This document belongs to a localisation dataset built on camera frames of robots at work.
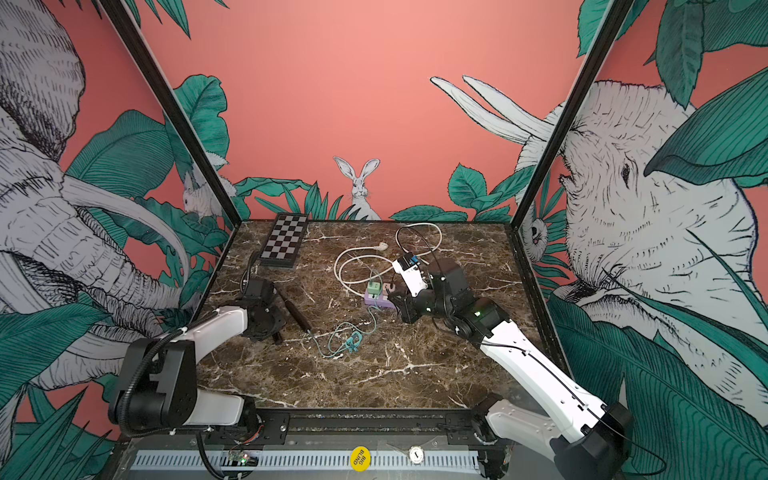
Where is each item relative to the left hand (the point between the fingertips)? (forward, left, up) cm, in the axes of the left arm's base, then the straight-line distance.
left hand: (281, 320), depth 92 cm
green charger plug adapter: (+7, -30, +6) cm, 31 cm away
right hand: (-6, -34, +24) cm, 42 cm away
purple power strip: (+5, -31, +1) cm, 31 cm away
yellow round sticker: (-36, -26, 0) cm, 45 cm away
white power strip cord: (+28, -32, 0) cm, 42 cm away
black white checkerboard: (+30, +5, +2) cm, 31 cm away
